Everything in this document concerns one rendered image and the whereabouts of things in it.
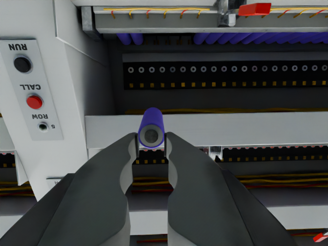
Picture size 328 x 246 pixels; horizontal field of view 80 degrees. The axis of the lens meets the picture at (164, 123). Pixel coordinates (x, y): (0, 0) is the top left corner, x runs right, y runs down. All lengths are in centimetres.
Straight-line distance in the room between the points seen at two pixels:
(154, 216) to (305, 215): 28
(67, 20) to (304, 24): 29
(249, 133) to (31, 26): 28
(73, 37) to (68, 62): 3
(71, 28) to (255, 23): 22
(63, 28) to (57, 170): 19
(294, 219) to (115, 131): 36
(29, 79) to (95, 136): 10
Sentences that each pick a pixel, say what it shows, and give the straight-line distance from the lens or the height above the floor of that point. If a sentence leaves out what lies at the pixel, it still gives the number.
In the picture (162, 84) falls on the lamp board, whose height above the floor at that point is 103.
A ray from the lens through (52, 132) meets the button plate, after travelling 29.
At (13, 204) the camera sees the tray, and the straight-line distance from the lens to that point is 58.
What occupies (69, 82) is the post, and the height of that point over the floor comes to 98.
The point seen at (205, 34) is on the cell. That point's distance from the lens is 32.
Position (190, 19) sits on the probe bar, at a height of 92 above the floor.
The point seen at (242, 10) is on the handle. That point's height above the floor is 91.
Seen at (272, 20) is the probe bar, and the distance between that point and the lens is 31.
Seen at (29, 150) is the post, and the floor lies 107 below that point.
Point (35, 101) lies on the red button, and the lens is 27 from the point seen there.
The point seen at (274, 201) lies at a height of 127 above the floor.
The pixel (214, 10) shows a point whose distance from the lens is 28.
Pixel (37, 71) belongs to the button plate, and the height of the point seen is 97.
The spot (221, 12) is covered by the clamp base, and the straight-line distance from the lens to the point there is 25.
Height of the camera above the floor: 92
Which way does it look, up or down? 27 degrees up
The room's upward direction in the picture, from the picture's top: 180 degrees clockwise
